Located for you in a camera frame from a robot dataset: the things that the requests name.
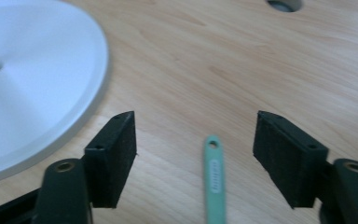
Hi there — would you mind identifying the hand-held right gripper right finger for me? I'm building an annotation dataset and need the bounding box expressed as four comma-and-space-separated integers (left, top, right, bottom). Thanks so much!
253, 110, 329, 209

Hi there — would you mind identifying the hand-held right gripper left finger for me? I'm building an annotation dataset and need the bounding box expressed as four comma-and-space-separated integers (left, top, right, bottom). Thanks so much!
84, 110, 137, 209

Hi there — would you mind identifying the green plastic handle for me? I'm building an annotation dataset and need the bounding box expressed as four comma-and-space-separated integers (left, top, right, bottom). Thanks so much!
202, 134, 227, 224

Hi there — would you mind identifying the white round lamp base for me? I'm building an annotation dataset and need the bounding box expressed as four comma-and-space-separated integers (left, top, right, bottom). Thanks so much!
0, 0, 109, 186

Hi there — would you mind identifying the grey cable grommet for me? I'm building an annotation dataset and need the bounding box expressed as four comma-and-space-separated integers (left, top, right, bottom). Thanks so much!
266, 0, 303, 13

